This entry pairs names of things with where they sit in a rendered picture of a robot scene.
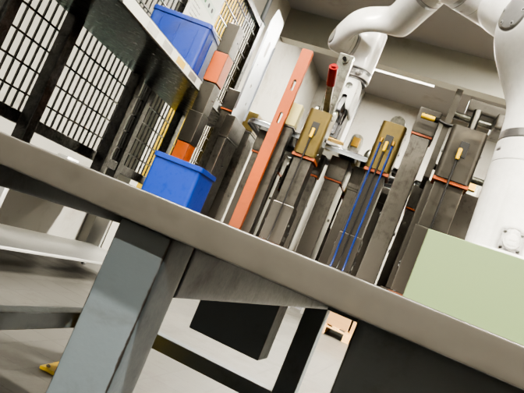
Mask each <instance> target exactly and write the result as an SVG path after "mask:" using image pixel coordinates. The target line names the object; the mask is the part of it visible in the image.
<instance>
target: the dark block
mask: <svg viewBox="0 0 524 393"><path fill-rule="evenodd" d="M423 113H424V114H427V115H432V116H434V117H435V118H436V117H437V118H439V119H441V116H442V113H440V112H436V111H433V110H430V109H428V108H424V107H420V110H419V113H418V115H417V117H416V121H415V122H414V125H413V127H412V131H411V135H410V139H409V143H408V146H407V148H406V150H405V153H404V155H403V158H402V161H401V163H400V165H399V167H398V171H397V173H396V175H395V179H394V181H393V183H392V185H391V188H390V191H389V193H388V196H387V199H386V201H385V203H384V206H383V208H382V211H381V212H380V213H379V215H380V217H379V218H378V221H377V224H376V226H375V229H374V232H373V234H372V236H371V238H370V241H369V244H368V246H367V248H366V252H365V254H364V256H363V259H362V262H361V264H360V266H359V270H358V271H357V274H356V277H357V278H360V279H363V280H364V281H368V282H370V283H372V284H374V283H375V281H376V279H377V276H378V273H379V271H380V269H381V265H382V264H383V261H384V258H385V256H386V253H387V251H388V247H389V246H390V243H391V240H392V238H393V236H395V230H396V228H397V225H398V222H399V220H400V217H401V216H402V212H403V210H404V207H405V204H406V202H407V200H408V198H409V194H410V192H411V189H412V186H413V184H414V182H415V180H416V177H417V174H418V171H419V170H420V166H421V164H422V162H423V159H424V156H425V154H426V152H427V148H428V147H430V145H431V143H432V141H433V138H434V135H435V133H436V131H437V128H438V125H439V122H438V123H435V122H431V121H428V120H426V119H422V118H421V115H422V114H423Z"/></svg>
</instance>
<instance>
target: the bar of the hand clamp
mask: <svg viewBox="0 0 524 393"><path fill-rule="evenodd" d="M354 60H355V59H354V56H351V55H347V54H344V53H340V55H339V57H338V61H337V63H336V65H337V66H338V75H337V79H336V84H335V86H334V91H333V95H332V100H331V106H332V108H331V111H330V114H332V115H333V112H335V110H336V108H337V106H338V102H339V100H340V97H341V95H342V91H343V89H344V87H345V83H346V81H347V79H348V76H349V73H350V70H351V68H352V66H353V63H354ZM324 99H325V95H324V98H323V101H322V103H321V105H320V109H319V110H321V111H323V107H324Z"/></svg>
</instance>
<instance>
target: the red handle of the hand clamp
mask: <svg viewBox="0 0 524 393"><path fill-rule="evenodd" d="M337 75H338V66H337V65H336V64H334V63H333V64H330V65H329V69H328V74H327V82H326V84H327V89H326V94H325V99H324V107H323V112H327V113H330V109H331V100H332V95H333V91H334V86H335V84H336V79H337Z"/></svg>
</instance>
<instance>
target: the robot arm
mask: <svg viewBox="0 0 524 393"><path fill-rule="evenodd" d="M443 4H445V5H447V6H448V7H450V8H451V9H453V10H455V11H456V12H458V13H460V14H461V15H463V16H464V17H466V18H467V19H469V20H471V21H473V22H474V23H475V24H477V25H478V26H480V27H482V28H483V29H484V30H485V31H486V32H488V33H489V34H490V35H492V36H493V37H494V56H495V61H496V65H497V71H498V75H499V78H500V81H501V86H502V90H503V93H504V96H505V102H506V115H505V120H504V124H503V126H502V129H501V133H500V136H499V138H498V141H497V145H496V147H495V150H494V154H493V157H492V159H491V162H490V166H489V168H488V171H487V175H486V178H485V180H484V183H483V187H482V189H481V192H480V196H479V199H478V201H477V204H476V208H475V211H474V213H473V217H472V220H471V222H470V225H469V229H468V232H467V234H466V238H465V241H468V242H471V243H475V244H478V245H481V246H485V247H487V248H490V249H492V250H496V251H499V252H502V253H506V254H509V255H512V256H514V257H518V258H521V259H523V260H524V0H396V1H395V2H394V3H393V4H392V5H390V6H373V7H366V8H363V9H358V10H356V11H355V12H352V13H351V14H349V15H348V16H347V17H346V18H344V19H343V21H341V22H340V24H338V26H337V27H336V28H335V29H334V30H333V32H332V33H331V35H330V37H329V38H328V46H329V48H330V49H331V50H332V51H333V52H335V53H337V54H339V55H340V53H344V54H347V55H351V56H354V59H355V60H354V63H353V66H352V68H351V70H350V73H349V76H348V79H347V81H346V83H345V87H344V89H343V91H342V95H341V97H340V100H339V102H338V106H337V108H336V110H335V111H336V112H337V113H338V117H337V118H336V121H335V124H334V127H333V128H332V130H331V133H330V135H329V136H330V137H333V138H334V139H336V140H337V139H338V136H339V133H340V132H341V129H342V125H343V123H344V121H345V118H346V116H347V119H348V121H350V120H351V119H352V115H353V113H354V111H355V108H356V105H357V102H358V100H359V96H360V92H361V90H364V89H365V88H366V87H367V86H368V85H369V82H370V79H371V77H372V75H373V73H374V70H375V68H376V65H377V62H378V60H379V58H380V56H381V52H382V50H383V48H384V45H385V43H386V40H387V38H388V36H387V34H388V35H391V36H395V37H404V36H407V35H408V34H410V33H412V32H413V31H414V30H415V29H416V28H417V27H418V26H419V25H420V24H421V23H423V22H424V21H425V20H426V19H427V18H428V17H430V16H431V15H432V14H433V13H434V12H436V11H437V10H438V9H439V8H440V7H441V6H442V5H443Z"/></svg>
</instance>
